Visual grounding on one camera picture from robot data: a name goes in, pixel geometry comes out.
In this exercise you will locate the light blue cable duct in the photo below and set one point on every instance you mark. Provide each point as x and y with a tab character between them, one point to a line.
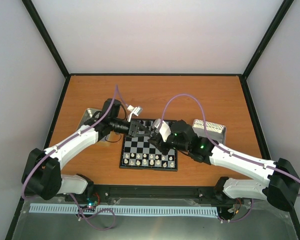
127	210

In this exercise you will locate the right pink tray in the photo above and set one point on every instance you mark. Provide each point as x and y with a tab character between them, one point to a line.
216	131

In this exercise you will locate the black and silver chessboard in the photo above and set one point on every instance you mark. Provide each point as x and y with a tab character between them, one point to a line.
138	153

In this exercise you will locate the left green-lit circuit board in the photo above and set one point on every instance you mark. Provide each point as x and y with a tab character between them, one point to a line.
91	204

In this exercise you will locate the black aluminium frame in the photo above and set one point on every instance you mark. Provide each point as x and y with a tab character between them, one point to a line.
279	16

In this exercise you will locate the black chess queen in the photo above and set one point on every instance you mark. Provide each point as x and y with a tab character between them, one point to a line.
148	123

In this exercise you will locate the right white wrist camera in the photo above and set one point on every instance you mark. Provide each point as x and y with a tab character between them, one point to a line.
162	128

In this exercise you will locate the left metal tray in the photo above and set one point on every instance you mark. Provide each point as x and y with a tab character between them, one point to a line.
92	113

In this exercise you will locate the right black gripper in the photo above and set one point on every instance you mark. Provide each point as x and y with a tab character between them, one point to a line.
159	146

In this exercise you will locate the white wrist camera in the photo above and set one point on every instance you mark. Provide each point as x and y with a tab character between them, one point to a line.
134	111
162	128

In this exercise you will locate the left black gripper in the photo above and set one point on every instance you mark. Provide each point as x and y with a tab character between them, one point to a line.
133	129

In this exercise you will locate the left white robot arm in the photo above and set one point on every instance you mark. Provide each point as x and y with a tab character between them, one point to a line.
42	174

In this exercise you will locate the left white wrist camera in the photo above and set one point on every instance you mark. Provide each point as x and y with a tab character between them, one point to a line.
134	111

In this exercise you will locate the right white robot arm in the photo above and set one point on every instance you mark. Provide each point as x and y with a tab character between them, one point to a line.
274	181

